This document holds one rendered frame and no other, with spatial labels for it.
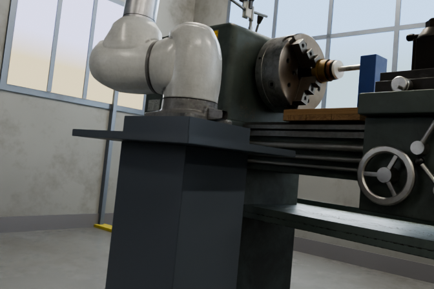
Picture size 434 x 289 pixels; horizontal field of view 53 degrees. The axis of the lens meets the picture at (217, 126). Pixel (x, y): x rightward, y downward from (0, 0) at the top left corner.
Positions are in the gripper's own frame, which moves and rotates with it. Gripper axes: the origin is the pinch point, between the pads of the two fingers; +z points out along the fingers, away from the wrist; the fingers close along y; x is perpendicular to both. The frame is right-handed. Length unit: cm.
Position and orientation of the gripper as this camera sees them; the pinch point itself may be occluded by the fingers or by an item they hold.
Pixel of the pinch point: (247, 9)
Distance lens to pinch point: 191.1
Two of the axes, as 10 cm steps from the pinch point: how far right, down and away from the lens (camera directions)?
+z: -1.0, 9.9, -0.8
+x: 7.4, 1.2, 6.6
